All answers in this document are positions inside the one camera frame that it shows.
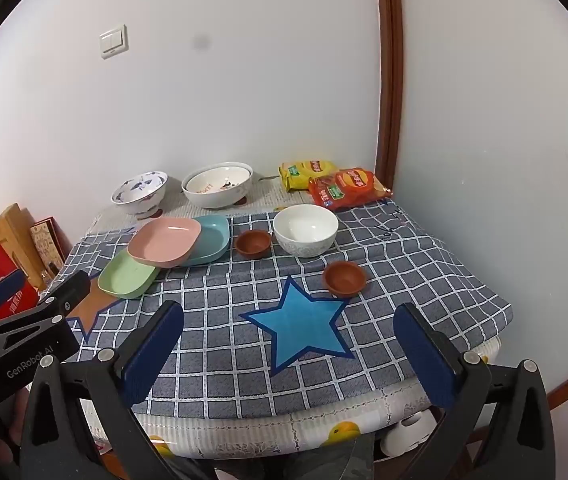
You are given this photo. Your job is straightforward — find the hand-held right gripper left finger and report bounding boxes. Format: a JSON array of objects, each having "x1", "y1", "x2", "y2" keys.
[{"x1": 21, "y1": 300, "x2": 185, "y2": 480}]

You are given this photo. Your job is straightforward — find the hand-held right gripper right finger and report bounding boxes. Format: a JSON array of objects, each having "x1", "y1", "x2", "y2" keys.
[{"x1": 393, "y1": 302, "x2": 557, "y2": 480}]

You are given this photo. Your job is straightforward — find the green square plate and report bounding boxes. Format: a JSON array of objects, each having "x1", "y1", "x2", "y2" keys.
[{"x1": 97, "y1": 249, "x2": 161, "y2": 300}]

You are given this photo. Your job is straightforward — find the small brown clay bowl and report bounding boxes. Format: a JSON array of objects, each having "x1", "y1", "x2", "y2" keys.
[
  {"x1": 234, "y1": 230, "x2": 273, "y2": 260},
  {"x1": 322, "y1": 261, "x2": 368, "y2": 297}
]

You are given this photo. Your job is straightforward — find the person's left hand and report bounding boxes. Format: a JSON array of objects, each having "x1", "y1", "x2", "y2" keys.
[{"x1": 0, "y1": 390, "x2": 32, "y2": 466}]

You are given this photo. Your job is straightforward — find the brown patterned box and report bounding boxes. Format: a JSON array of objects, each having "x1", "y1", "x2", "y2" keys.
[{"x1": 29, "y1": 216, "x2": 67, "y2": 281}]

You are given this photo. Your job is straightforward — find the wooden board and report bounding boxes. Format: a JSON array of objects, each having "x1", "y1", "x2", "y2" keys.
[{"x1": 0, "y1": 203, "x2": 47, "y2": 291}]

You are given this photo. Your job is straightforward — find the grey checked tablecloth with stars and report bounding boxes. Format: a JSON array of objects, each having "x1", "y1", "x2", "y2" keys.
[{"x1": 51, "y1": 200, "x2": 514, "y2": 420}]

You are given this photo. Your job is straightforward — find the white plastic object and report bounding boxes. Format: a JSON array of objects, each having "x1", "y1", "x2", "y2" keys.
[{"x1": 381, "y1": 407, "x2": 447, "y2": 458}]

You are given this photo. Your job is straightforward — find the pink square plate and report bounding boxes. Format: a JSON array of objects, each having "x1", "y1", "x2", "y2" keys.
[{"x1": 127, "y1": 217, "x2": 202, "y2": 268}]

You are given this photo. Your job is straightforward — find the white bowl with blue figures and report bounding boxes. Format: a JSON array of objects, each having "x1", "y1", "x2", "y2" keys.
[{"x1": 110, "y1": 171, "x2": 169, "y2": 220}]

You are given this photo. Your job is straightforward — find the blue square plate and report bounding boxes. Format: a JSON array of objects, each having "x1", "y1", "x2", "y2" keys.
[{"x1": 179, "y1": 214, "x2": 231, "y2": 267}]

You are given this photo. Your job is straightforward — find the large white printed bowl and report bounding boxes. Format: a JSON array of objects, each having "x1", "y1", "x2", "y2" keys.
[{"x1": 181, "y1": 162, "x2": 254, "y2": 209}]

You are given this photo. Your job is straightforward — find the plain white ceramic bowl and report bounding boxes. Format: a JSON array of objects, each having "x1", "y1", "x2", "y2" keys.
[{"x1": 272, "y1": 204, "x2": 339, "y2": 258}]

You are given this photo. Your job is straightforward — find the red chips bag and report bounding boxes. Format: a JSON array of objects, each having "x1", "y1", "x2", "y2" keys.
[{"x1": 308, "y1": 169, "x2": 394, "y2": 212}]

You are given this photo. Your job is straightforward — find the yellow chips bag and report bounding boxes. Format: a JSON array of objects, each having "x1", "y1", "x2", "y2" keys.
[{"x1": 278, "y1": 160, "x2": 340, "y2": 193}]

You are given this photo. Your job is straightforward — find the white light switch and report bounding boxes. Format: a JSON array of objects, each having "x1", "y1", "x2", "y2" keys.
[{"x1": 99, "y1": 24, "x2": 129, "y2": 60}]

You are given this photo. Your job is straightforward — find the brown wooden door frame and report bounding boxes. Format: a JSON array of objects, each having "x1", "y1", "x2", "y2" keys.
[{"x1": 373, "y1": 0, "x2": 405, "y2": 196}]

